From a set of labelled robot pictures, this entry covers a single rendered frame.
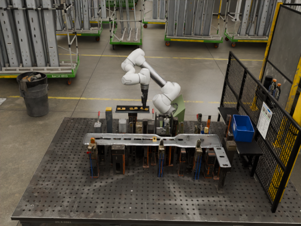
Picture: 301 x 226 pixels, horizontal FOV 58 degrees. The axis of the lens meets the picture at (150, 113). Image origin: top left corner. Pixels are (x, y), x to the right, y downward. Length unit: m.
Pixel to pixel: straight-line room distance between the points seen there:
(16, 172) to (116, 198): 1.96
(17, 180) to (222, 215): 2.66
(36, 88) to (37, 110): 0.43
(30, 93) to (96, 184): 2.78
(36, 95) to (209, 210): 3.62
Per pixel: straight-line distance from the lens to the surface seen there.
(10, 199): 3.85
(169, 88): 3.33
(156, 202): 2.56
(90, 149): 2.59
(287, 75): 4.68
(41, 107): 5.29
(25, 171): 4.19
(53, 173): 2.94
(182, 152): 2.65
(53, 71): 6.50
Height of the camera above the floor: 2.60
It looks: 30 degrees down
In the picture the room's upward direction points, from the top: 2 degrees clockwise
